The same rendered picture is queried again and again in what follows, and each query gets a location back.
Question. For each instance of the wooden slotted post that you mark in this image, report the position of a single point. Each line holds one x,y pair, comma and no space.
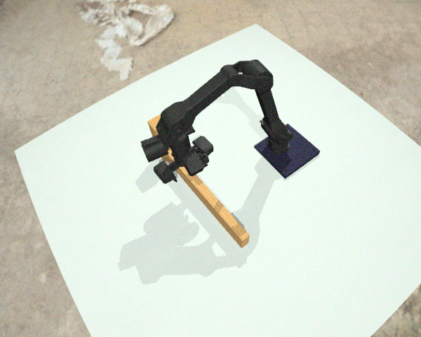
152,126

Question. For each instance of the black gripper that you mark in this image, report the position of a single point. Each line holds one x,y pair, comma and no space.
165,172

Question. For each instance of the light brown wooden board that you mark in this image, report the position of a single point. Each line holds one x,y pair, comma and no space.
229,222

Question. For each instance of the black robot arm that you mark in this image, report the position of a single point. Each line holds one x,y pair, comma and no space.
176,120

